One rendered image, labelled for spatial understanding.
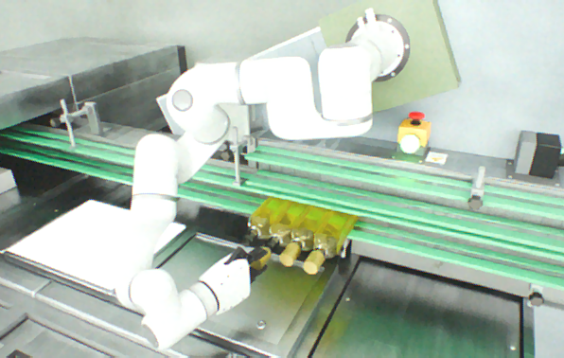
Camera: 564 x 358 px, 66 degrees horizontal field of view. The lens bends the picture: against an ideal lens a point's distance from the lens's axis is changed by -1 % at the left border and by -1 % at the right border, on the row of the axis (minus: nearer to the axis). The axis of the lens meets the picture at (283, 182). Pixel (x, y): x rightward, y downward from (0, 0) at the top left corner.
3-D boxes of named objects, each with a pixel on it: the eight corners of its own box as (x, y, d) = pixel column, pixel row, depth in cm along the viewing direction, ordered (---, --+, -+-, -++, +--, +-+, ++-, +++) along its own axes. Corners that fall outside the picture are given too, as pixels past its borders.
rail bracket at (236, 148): (246, 172, 129) (223, 191, 119) (243, 117, 121) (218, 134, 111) (255, 174, 128) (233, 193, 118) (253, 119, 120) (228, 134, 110)
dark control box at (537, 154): (514, 159, 108) (513, 172, 101) (521, 129, 104) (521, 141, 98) (551, 165, 105) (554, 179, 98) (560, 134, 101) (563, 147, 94)
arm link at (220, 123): (255, 78, 94) (193, 84, 97) (235, 45, 81) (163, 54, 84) (254, 139, 91) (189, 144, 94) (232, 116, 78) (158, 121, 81)
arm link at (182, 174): (203, 190, 79) (232, 205, 93) (209, 80, 83) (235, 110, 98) (123, 194, 82) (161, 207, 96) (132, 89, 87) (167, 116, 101)
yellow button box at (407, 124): (401, 142, 119) (396, 152, 113) (404, 116, 115) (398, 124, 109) (428, 146, 116) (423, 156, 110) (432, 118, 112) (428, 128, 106)
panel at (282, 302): (92, 204, 153) (1, 259, 125) (90, 196, 151) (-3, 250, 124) (339, 273, 118) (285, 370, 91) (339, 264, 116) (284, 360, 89)
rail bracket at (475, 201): (468, 180, 102) (463, 207, 92) (475, 152, 99) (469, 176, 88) (487, 184, 101) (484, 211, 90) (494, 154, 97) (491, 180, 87)
